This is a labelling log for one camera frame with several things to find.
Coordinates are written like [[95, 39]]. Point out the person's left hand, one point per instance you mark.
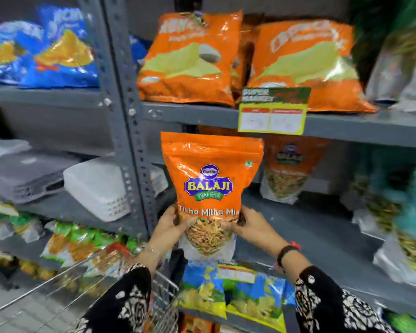
[[164, 235]]

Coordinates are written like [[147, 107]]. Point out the person's right hand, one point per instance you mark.
[[258, 232]]

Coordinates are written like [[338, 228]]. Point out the person's right thumb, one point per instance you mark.
[[233, 227]]

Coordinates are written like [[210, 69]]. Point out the person's left thumb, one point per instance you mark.
[[187, 223]]

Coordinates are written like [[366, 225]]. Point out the orange snack mix pouch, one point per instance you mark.
[[211, 162], [291, 166]]

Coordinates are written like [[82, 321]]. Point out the person's left forearm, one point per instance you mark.
[[124, 298]]

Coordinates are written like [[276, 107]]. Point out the person's right forearm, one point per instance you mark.
[[319, 298]]

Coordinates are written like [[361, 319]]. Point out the small yellow shelf label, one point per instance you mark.
[[236, 273]]

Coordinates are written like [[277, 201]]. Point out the black wristband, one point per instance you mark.
[[285, 252]]

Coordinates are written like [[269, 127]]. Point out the blue yellow chips bag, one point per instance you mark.
[[260, 301], [201, 291]]

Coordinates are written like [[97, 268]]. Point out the white plastic basket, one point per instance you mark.
[[97, 187]]

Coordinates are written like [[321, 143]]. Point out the green yellow shelf label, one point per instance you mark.
[[274, 112]]

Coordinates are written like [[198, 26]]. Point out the row of green snack packets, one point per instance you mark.
[[66, 242]]

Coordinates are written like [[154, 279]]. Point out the grey metal shelf rack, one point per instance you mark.
[[124, 110]]

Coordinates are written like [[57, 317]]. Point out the row of teal snack pouches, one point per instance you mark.
[[395, 211]]

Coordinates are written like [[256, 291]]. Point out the large orange chips bag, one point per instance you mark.
[[190, 58], [308, 62]]

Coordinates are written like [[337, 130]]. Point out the green silver snack bag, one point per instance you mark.
[[398, 62]]

